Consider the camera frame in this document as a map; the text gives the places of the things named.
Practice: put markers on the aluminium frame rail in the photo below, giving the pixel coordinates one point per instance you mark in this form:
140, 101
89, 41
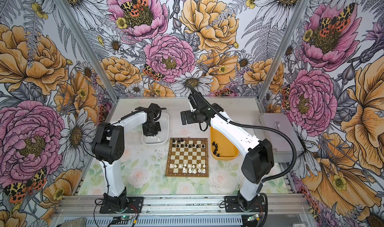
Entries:
172, 205

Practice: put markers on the wooden chess board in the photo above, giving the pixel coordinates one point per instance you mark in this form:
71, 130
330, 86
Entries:
188, 157

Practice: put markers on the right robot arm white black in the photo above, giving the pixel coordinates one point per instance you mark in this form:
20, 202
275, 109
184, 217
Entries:
258, 155

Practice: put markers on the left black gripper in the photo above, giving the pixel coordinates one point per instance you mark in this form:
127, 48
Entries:
155, 132

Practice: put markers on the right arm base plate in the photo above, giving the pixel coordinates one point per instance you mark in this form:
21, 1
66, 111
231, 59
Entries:
237, 204

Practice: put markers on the green circuit board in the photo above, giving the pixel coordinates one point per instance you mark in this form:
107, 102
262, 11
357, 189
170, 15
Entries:
128, 217

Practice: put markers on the white plastic bin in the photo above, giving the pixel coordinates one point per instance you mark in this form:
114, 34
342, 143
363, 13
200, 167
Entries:
162, 137

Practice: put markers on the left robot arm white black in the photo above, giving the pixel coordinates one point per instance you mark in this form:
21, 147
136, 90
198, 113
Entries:
109, 146

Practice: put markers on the silver metal case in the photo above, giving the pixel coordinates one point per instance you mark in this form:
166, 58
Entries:
281, 148

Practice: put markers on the yellow plastic bin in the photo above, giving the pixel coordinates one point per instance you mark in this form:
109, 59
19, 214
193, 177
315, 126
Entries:
226, 149

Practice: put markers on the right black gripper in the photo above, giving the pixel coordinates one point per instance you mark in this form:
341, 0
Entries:
189, 119

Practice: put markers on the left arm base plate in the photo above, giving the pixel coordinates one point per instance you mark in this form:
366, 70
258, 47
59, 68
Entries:
122, 205

